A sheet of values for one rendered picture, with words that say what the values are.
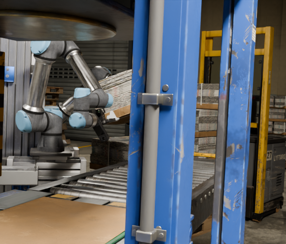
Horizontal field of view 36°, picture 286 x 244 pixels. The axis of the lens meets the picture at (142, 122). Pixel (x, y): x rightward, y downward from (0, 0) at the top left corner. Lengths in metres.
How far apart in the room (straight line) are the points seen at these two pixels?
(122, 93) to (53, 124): 0.42
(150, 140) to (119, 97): 1.78
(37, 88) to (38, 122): 0.18
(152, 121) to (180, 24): 0.14
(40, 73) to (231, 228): 1.43
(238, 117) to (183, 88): 0.60
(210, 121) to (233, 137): 2.60
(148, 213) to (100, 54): 10.42
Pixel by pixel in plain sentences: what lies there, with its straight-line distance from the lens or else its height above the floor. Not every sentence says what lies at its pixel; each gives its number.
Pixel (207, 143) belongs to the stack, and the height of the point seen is 0.78.
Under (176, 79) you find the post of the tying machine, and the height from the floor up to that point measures 1.16.
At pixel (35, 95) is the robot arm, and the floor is 1.12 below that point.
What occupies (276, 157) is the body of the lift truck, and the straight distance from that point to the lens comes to 4.72.
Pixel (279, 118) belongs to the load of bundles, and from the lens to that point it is 8.21.
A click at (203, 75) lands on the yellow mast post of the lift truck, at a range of 4.66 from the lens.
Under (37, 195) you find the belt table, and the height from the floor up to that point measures 0.80.
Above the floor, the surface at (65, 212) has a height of 0.80.
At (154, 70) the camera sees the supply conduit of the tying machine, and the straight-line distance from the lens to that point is 0.60.
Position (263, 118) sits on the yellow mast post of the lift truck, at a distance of 4.32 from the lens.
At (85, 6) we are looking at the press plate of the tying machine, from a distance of 0.86.
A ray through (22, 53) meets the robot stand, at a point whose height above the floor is 1.36.
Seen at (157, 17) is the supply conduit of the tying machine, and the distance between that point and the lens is 0.61.
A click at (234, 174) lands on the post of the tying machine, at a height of 0.94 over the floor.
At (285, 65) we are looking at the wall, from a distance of 9.78.
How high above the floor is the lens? 1.13
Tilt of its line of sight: 3 degrees down
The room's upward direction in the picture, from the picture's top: 3 degrees clockwise
